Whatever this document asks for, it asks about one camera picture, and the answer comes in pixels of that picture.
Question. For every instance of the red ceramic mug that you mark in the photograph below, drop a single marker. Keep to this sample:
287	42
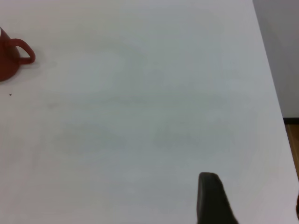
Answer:
7	60

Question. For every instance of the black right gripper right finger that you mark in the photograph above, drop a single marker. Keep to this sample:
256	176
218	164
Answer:
298	210

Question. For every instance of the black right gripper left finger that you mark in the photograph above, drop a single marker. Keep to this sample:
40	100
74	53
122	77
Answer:
212	200

